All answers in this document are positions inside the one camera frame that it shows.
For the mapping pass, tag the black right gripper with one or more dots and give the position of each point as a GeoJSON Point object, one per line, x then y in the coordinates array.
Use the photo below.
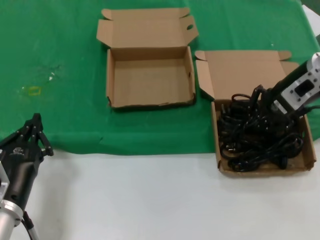
{"type": "Point", "coordinates": [272, 97]}

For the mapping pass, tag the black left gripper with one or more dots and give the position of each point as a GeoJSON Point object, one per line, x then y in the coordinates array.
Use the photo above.
{"type": "Point", "coordinates": [22, 165]}

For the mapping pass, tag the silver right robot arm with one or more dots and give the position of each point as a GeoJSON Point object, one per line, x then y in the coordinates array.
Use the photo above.
{"type": "Point", "coordinates": [315, 62]}

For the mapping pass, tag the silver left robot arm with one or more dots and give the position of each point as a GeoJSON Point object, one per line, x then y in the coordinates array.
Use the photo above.
{"type": "Point", "coordinates": [7, 220]}

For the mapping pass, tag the open cardboard box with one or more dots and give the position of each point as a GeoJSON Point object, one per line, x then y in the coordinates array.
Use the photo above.
{"type": "Point", "coordinates": [140, 25]}
{"type": "Point", "coordinates": [237, 75]}

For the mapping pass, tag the yellow tape square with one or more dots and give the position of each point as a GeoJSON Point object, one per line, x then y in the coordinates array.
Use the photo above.
{"type": "Point", "coordinates": [30, 91]}

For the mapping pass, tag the dark green object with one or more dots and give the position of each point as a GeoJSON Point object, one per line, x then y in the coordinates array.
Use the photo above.
{"type": "Point", "coordinates": [318, 42]}

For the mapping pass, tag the green table cloth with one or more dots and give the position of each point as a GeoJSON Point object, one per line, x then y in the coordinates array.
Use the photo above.
{"type": "Point", "coordinates": [62, 37]}

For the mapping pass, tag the white paper sheet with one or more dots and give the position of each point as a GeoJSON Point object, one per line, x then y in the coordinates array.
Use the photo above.
{"type": "Point", "coordinates": [312, 15]}

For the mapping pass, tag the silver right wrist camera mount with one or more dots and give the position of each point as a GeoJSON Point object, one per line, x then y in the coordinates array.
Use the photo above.
{"type": "Point", "coordinates": [300, 90]}

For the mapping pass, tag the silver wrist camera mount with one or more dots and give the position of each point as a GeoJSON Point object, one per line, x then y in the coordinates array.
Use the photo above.
{"type": "Point", "coordinates": [3, 180]}
{"type": "Point", "coordinates": [300, 90]}

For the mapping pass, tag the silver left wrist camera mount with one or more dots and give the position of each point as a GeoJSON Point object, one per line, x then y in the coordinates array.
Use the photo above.
{"type": "Point", "coordinates": [3, 180]}

